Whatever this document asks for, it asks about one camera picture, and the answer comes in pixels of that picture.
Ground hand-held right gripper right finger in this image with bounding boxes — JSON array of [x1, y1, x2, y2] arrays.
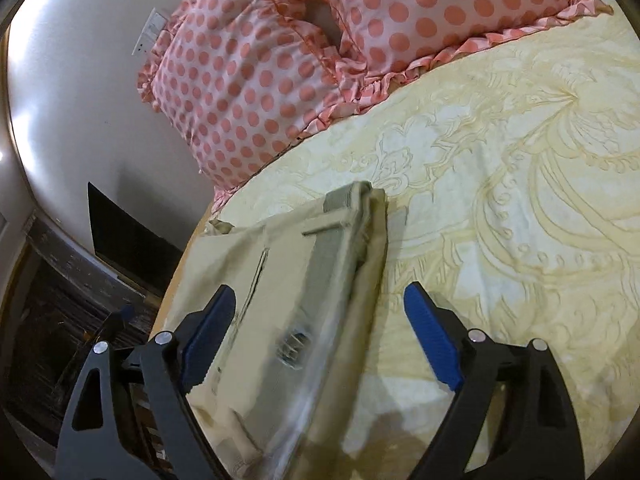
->
[[403, 282, 586, 480]]

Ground pink polka dot pillow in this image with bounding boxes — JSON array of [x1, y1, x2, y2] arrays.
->
[[137, 0, 373, 215], [210, 0, 615, 92]]

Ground white wall switch plate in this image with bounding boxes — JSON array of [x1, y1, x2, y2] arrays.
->
[[131, 7, 171, 57]]

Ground yellow floral bed sheet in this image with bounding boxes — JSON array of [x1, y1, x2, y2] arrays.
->
[[200, 12, 640, 480]]

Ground beige pants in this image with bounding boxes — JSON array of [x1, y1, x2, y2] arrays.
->
[[161, 181, 407, 480]]

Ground black panel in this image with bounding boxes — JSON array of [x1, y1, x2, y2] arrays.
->
[[87, 182, 185, 295]]

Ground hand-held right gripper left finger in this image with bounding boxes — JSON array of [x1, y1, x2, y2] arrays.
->
[[54, 284, 237, 480]]

